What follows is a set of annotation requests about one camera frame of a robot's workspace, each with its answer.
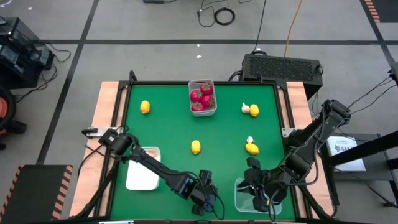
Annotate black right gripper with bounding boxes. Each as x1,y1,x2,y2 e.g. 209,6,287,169
237,157,280,213

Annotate black computer tower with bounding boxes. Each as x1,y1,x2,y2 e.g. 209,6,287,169
241,53,324,100

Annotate grey plastic basket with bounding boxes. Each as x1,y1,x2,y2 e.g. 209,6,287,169
188,79,218,118

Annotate black equipment stack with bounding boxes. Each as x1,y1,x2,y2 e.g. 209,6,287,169
0,17,56,90

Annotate white paper sign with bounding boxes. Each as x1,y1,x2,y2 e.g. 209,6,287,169
326,136,367,172

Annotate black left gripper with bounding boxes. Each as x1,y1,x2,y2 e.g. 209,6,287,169
191,170,218,217

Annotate grey device on stand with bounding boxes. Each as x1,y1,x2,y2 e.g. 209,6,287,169
388,61,398,85

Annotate white plastic basket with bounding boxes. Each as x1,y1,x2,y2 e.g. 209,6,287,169
125,146,162,191

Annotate orange and black round device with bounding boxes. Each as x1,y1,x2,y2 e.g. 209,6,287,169
0,85,28,151

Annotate loose black cable with plug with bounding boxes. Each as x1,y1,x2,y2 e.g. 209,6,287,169
197,0,218,28

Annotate clear plastic basket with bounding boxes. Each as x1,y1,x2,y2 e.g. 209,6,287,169
234,177,282,215

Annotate long black cable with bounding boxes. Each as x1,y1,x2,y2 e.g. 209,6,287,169
251,0,267,54

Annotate black floor cables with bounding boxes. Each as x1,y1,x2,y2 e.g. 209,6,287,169
14,43,72,103
310,74,398,125

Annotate coiled black cable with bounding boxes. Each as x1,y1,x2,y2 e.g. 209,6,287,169
213,7,236,26

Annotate green felt mat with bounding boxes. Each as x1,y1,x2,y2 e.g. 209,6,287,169
110,84,296,220

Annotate black mat with hazard stripes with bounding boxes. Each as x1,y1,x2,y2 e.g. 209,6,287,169
0,164,74,224
361,0,398,24

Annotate long yellow cable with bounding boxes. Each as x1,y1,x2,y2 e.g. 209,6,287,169
283,0,304,58

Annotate black metal stand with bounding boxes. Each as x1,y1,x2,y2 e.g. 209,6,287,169
320,130,398,208

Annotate red strawberry bottom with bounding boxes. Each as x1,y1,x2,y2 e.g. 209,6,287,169
201,95,216,109

